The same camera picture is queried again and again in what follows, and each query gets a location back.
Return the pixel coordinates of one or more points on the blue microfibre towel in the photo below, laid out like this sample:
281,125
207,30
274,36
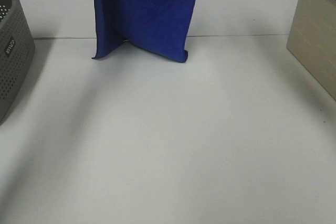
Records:
158,26

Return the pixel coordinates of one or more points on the beige fabric storage box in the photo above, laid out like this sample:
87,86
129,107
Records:
312,40

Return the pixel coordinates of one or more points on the grey perforated plastic basket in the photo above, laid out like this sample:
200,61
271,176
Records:
17,52

